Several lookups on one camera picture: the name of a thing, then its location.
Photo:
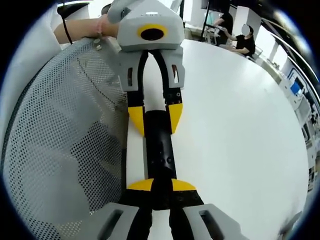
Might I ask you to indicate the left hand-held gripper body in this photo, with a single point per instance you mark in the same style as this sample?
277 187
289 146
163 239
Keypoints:
150 27

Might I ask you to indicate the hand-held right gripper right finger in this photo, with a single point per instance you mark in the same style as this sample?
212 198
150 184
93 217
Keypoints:
185 215

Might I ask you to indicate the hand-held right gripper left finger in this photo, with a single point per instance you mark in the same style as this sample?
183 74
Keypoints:
140 215

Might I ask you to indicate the black remote control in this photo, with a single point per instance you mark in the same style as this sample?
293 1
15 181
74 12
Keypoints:
160 150

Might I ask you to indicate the person's left hand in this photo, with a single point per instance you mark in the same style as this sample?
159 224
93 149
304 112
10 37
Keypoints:
110 27

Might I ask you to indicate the black stand pole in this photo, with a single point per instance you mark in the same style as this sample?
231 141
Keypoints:
206 21

